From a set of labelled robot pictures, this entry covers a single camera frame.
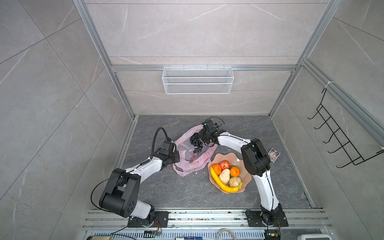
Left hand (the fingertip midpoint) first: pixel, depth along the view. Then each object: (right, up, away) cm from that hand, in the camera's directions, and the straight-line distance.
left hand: (176, 152), depth 93 cm
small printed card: (+63, -2, +3) cm, 63 cm away
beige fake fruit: (+28, -11, -11) cm, 32 cm away
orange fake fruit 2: (+34, -8, -13) cm, 37 cm away
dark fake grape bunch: (+12, +7, +8) cm, 16 cm away
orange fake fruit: (+25, -7, -9) cm, 27 cm away
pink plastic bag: (+9, -5, -7) cm, 13 cm away
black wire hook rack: (+77, +4, -34) cm, 84 cm away
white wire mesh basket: (+14, +49, +8) cm, 51 cm away
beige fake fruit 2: (+33, -13, -16) cm, 39 cm away
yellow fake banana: (+26, -15, -15) cm, 34 cm away
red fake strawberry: (+30, -6, -7) cm, 31 cm away
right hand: (+14, +12, +10) cm, 21 cm away
